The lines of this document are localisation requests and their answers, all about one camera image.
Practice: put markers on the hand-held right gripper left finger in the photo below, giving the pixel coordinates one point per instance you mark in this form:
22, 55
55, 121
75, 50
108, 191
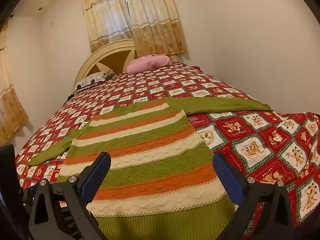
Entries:
97, 177

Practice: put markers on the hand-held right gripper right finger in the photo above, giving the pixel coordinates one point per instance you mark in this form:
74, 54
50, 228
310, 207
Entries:
230, 177

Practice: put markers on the green orange striped knit sweater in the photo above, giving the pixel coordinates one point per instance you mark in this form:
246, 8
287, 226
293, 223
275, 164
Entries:
150, 150

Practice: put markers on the red checkered printed blanket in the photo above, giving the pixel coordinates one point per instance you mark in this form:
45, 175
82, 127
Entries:
262, 142

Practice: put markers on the beige floral curtain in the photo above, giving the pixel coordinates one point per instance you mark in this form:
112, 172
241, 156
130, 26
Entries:
10, 105
157, 17
106, 15

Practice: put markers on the white patterned pillow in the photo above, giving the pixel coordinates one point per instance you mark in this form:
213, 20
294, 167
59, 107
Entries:
92, 80

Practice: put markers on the cream wooden bed headboard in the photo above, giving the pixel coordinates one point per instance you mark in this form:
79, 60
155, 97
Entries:
100, 57

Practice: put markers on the pink pillow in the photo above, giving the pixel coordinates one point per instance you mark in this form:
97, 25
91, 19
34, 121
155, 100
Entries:
148, 63

